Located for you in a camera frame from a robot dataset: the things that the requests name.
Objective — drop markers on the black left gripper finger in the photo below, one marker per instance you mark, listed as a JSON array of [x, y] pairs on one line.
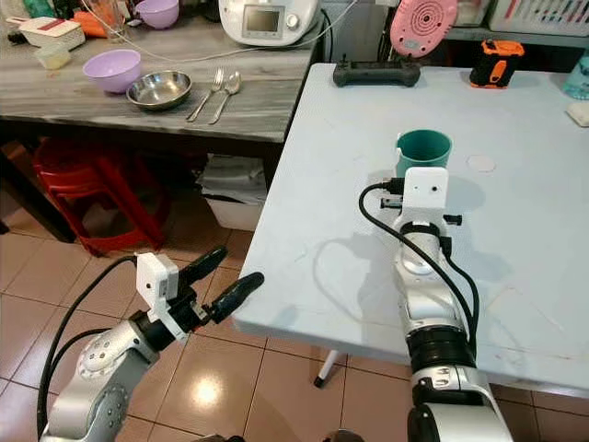
[[204, 264], [237, 295]]

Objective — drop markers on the teal plastic cup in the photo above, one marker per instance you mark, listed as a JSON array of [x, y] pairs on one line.
[[423, 152]]

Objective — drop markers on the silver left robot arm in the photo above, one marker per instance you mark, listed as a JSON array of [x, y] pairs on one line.
[[97, 370]]

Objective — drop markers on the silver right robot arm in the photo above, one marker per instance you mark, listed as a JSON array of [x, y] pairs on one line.
[[423, 295]]

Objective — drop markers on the white bin with bag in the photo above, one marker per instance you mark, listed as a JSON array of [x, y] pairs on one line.
[[235, 195]]

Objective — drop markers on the white table leg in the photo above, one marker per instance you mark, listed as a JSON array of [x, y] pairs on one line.
[[329, 368]]

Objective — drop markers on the red plastic stool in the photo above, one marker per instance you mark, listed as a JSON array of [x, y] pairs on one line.
[[69, 180]]

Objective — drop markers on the steel fork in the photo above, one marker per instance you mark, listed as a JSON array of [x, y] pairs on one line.
[[208, 92]]

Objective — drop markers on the stainless steel bowl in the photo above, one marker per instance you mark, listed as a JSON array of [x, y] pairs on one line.
[[159, 90]]

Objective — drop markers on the steel spoon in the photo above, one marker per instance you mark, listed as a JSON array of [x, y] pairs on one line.
[[230, 85]]

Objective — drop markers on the large purple plastic bowl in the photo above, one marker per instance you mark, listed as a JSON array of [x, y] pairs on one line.
[[111, 73]]

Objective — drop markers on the white kitchen appliance with screen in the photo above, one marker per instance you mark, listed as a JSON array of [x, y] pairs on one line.
[[267, 23]]

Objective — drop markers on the small pale yellow container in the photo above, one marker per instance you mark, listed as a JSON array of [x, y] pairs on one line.
[[53, 57]]

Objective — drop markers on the small purple plastic bowl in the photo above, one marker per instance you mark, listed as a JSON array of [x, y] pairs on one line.
[[157, 12]]

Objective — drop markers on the black handheld controller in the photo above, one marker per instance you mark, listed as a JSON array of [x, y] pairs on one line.
[[377, 74]]

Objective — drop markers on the orange packet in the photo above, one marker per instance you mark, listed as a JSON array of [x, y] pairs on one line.
[[92, 25]]

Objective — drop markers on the white box with red lid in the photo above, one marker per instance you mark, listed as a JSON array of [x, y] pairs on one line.
[[48, 32]]

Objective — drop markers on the pink round fan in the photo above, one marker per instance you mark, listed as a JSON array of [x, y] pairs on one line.
[[423, 25]]

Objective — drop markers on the orange and black device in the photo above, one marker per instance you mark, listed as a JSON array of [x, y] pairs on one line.
[[497, 66]]

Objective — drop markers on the small white block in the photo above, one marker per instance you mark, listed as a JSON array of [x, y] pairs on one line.
[[580, 113]]

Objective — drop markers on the teal bottle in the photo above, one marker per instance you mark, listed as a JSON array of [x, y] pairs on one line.
[[578, 75]]

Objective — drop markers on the white slatted basket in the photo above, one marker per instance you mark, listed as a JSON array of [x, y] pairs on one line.
[[538, 14]]

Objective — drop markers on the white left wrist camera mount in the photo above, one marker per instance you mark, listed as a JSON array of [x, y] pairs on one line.
[[155, 279]]

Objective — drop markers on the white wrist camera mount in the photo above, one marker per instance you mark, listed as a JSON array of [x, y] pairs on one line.
[[155, 279], [423, 195]]

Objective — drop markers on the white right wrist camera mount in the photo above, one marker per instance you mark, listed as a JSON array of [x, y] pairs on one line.
[[423, 195]]

